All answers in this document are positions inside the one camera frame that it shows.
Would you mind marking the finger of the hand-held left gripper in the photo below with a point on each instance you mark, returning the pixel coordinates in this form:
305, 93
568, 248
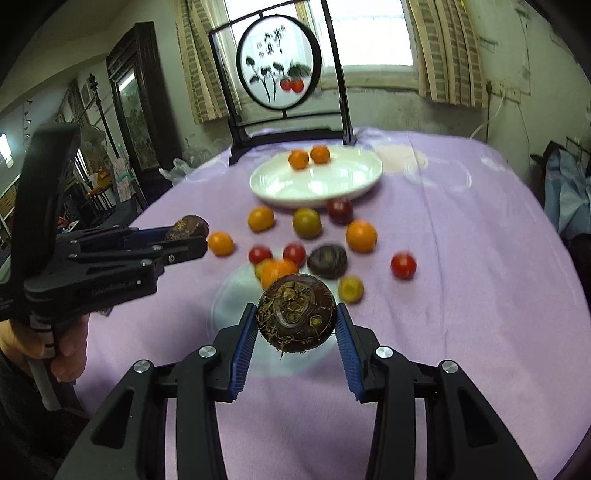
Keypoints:
184, 251
143, 237

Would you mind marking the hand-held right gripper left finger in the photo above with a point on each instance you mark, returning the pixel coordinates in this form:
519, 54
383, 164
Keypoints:
242, 353

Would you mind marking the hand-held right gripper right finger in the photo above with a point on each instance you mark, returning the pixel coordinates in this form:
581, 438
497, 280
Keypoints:
348, 355

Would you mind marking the brown water chestnut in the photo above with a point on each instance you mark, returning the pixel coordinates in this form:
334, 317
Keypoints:
327, 261
191, 225
297, 314

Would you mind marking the small orange tomato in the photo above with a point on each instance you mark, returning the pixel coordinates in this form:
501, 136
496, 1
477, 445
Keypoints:
220, 243

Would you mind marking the small yellow tomato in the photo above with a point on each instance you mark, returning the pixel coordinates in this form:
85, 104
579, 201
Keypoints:
351, 289

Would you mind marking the red cherry tomato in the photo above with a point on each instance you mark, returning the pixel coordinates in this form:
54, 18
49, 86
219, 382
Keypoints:
260, 254
403, 265
294, 254

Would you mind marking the orange mandarin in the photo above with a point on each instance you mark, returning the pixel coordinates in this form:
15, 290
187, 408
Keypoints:
261, 218
361, 236
320, 154
277, 272
298, 159

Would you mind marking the white round plate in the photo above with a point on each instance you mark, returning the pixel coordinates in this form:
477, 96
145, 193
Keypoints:
323, 182

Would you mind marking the person's left forearm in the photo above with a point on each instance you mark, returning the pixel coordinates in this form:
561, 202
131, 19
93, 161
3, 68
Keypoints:
23, 415

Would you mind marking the person's left hand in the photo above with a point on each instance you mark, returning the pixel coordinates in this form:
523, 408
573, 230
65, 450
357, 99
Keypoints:
69, 350

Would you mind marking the white plastic bag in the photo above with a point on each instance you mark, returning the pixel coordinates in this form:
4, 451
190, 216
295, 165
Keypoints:
175, 171

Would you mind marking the white standing fan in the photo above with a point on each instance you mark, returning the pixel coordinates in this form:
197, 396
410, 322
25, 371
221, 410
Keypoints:
92, 136

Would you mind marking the yellow green tomato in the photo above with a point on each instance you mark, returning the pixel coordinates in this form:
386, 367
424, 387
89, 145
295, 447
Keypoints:
307, 223

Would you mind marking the purple printed blanket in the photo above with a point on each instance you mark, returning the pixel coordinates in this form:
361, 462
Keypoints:
461, 286

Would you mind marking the dark red tomato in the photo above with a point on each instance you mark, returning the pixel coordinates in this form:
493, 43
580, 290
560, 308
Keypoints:
340, 211

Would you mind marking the beige striped curtain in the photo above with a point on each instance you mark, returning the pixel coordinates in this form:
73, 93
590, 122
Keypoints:
448, 50
198, 69

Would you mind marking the dark wooden framed mirror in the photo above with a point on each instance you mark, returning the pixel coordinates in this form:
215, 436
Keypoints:
147, 46

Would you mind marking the round painted screen black stand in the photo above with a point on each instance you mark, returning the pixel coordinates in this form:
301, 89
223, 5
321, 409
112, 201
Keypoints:
277, 60

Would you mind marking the light blue cloth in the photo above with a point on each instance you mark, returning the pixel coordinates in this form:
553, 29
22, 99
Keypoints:
570, 194

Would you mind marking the window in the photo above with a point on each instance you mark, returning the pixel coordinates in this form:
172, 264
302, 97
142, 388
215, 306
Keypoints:
369, 41

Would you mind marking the white wall socket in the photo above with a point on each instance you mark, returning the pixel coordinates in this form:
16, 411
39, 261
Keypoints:
510, 91

